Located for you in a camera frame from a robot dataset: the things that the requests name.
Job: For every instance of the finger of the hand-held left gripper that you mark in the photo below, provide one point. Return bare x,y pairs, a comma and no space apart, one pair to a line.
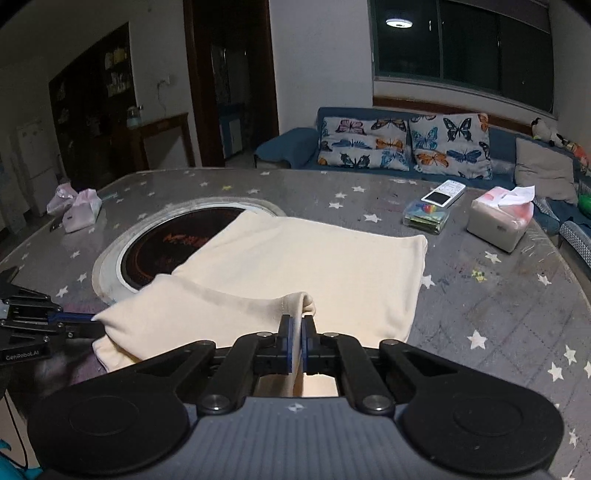
69,317
83,331

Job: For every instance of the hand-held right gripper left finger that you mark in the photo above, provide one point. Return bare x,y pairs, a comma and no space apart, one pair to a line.
287,346

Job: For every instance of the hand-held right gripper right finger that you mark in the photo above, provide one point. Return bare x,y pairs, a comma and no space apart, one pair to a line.
305,346

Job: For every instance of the cream sweatshirt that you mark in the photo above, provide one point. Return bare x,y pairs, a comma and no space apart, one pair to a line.
300,258

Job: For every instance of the round black induction cooktop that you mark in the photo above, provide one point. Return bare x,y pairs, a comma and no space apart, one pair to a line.
152,249

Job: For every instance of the teal cloth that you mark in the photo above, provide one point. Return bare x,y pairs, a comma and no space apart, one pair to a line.
9,461

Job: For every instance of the grey star-patterned table cover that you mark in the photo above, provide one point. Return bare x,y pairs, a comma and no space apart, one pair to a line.
461,314

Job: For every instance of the white refrigerator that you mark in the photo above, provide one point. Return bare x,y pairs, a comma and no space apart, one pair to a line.
32,157

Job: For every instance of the small clear plastic box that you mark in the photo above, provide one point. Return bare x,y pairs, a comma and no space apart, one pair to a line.
425,217

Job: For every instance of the blue sofa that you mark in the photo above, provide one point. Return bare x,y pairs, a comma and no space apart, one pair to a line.
295,143

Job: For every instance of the white remote control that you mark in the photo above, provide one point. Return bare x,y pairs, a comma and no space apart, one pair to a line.
443,193

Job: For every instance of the butterfly print pillow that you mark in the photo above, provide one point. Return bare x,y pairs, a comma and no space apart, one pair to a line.
448,143
360,143

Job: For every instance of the pale green jug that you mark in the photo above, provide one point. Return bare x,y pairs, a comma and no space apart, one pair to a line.
133,116

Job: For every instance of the blue framed board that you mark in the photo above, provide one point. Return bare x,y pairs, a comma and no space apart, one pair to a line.
232,131

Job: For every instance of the white pink tissue pack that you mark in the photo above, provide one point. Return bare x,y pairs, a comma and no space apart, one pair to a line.
496,226

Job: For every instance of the dark display cabinet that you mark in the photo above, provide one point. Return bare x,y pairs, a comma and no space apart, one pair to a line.
92,92

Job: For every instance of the blue patterned sofa cover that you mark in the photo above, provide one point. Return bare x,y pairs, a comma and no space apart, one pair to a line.
577,235

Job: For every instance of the grey pillow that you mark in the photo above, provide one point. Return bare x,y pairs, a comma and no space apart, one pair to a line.
545,170

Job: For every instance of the green bowl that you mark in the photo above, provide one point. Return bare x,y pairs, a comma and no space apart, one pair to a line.
586,201

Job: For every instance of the black and white plush toy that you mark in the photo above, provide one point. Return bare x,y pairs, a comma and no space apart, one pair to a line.
542,131

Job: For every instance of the pink plush toy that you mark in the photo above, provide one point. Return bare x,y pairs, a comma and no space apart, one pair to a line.
579,151

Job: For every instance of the dark window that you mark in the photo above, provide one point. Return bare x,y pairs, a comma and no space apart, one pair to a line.
461,41

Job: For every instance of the white wall socket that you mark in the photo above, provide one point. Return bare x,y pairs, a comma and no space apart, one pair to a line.
165,82

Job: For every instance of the dark wooden door frame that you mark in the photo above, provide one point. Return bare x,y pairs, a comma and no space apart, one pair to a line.
196,92

